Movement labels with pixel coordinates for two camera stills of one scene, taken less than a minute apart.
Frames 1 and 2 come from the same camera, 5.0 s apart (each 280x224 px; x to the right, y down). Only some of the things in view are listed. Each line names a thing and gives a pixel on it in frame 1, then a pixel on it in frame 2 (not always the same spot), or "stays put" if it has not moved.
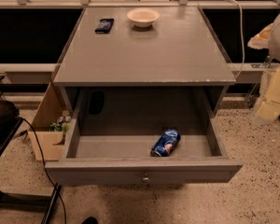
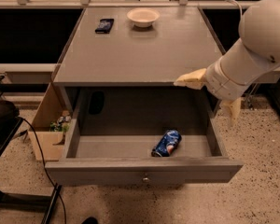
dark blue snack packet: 105,26 stays put
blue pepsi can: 165,143 stays put
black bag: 3,114 stays put
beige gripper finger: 277,93 to 231,109
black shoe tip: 91,220 stays put
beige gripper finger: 261,40 to 194,79
